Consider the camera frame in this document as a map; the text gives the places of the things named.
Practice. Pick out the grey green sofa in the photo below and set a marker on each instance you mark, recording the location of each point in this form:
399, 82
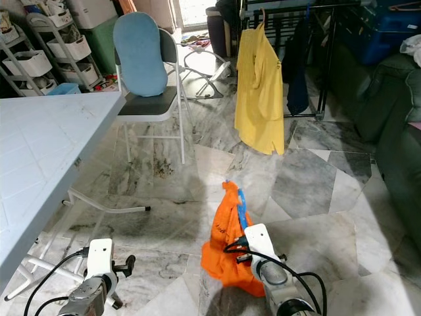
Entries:
395, 131

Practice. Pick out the blue plastic clothes hanger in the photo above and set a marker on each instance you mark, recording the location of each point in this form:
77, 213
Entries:
308, 10
242, 210

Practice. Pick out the white crumpled cloth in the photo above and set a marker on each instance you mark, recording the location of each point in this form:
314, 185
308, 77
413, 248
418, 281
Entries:
412, 51

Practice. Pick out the green white storage drawers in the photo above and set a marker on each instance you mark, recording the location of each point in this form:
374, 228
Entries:
99, 49

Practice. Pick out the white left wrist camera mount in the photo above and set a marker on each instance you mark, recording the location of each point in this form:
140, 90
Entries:
100, 257

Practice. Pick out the pink plastic clothes hanger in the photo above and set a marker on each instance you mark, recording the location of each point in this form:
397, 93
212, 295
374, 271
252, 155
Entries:
261, 18
404, 7

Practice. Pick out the orange shirt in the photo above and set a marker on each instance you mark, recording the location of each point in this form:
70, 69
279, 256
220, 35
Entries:
220, 257

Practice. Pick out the yellow polo shirt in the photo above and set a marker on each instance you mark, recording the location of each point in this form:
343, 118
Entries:
260, 92

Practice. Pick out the colourful floor clutter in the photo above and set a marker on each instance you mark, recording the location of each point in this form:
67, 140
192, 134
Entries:
197, 43

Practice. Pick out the black metal drying rack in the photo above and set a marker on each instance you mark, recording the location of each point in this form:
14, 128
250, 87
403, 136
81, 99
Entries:
283, 5

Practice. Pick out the navy blue garment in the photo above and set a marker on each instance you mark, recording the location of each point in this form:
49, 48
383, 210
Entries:
297, 72

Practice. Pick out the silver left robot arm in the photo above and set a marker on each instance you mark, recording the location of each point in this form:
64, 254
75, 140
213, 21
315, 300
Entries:
85, 299

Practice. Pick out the blue oval cushion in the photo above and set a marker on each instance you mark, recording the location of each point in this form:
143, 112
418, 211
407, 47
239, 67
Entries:
139, 56

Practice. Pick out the white rolling shelf trolley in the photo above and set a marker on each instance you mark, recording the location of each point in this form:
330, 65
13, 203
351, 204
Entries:
69, 49
16, 66

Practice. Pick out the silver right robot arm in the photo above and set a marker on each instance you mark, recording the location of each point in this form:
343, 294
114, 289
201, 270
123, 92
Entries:
279, 280

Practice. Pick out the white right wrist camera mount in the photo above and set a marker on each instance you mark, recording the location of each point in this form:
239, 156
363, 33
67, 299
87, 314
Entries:
260, 241

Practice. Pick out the blue plastic bin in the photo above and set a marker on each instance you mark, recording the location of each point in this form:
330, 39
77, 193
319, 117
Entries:
64, 90

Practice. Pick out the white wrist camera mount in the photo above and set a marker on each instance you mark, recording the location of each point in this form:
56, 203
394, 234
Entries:
260, 241
100, 257

